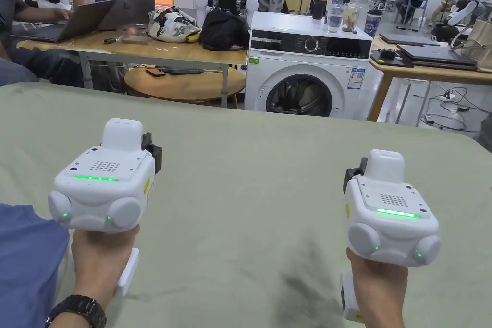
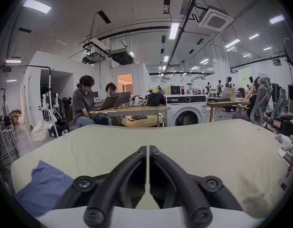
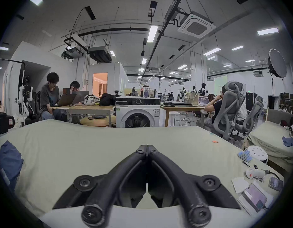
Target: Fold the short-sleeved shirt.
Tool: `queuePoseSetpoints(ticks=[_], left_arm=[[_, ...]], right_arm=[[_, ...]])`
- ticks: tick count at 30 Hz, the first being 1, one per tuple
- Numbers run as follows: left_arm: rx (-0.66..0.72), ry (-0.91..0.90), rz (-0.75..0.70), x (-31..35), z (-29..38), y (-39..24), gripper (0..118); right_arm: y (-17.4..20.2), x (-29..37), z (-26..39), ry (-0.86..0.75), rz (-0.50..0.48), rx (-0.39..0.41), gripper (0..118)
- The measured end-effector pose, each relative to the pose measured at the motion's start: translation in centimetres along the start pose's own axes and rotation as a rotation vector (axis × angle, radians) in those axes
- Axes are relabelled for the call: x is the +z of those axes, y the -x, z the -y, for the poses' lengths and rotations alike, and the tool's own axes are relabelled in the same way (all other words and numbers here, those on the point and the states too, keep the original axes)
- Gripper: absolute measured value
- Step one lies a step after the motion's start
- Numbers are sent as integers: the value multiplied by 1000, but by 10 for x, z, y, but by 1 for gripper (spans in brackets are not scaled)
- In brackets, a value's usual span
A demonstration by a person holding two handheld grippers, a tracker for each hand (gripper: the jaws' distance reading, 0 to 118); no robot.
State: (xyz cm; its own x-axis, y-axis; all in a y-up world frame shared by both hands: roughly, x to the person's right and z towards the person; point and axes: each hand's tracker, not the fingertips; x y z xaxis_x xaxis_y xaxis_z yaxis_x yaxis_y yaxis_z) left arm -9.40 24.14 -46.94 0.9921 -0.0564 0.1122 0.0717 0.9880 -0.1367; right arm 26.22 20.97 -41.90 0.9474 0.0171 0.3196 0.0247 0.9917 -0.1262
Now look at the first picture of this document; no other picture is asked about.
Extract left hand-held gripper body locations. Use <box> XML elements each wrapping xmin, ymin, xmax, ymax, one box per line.
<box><xmin>48</xmin><ymin>118</ymin><xmax>163</xmax><ymax>298</ymax></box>

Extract long wooden table with laptops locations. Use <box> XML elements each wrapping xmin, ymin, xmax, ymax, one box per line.
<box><xmin>11</xmin><ymin>0</ymin><xmax>250</xmax><ymax>109</ymax></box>

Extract bed with pale green sheet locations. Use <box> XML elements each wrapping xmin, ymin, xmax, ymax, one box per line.
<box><xmin>0</xmin><ymin>81</ymin><xmax>492</xmax><ymax>328</ymax></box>

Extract white washing machine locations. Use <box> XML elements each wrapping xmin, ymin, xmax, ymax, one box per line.
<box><xmin>244</xmin><ymin>0</ymin><xmax>385</xmax><ymax>122</ymax></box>

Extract person's right hand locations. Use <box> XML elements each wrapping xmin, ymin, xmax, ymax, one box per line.
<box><xmin>345</xmin><ymin>247</ymin><xmax>409</xmax><ymax>328</ymax></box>

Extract person's left hand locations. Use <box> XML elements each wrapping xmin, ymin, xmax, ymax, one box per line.
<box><xmin>70</xmin><ymin>224</ymin><xmax>141</xmax><ymax>306</ymax></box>

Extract wooden table with dark laptops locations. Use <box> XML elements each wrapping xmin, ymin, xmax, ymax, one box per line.
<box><xmin>368</xmin><ymin>16</ymin><xmax>492</xmax><ymax>126</ymax></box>

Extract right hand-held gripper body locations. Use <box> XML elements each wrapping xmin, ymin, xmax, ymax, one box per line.
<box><xmin>340</xmin><ymin>149</ymin><xmax>442</xmax><ymax>323</ymax></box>

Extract cables with power strip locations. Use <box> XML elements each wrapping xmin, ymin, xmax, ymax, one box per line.
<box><xmin>420</xmin><ymin>87</ymin><xmax>479</xmax><ymax>132</ymax></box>

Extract round low wooden table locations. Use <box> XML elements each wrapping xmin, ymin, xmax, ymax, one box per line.
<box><xmin>123</xmin><ymin>64</ymin><xmax>246</xmax><ymax>106</ymax></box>

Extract blue garment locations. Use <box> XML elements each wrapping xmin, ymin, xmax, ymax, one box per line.
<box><xmin>0</xmin><ymin>203</ymin><xmax>70</xmax><ymax>328</ymax></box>

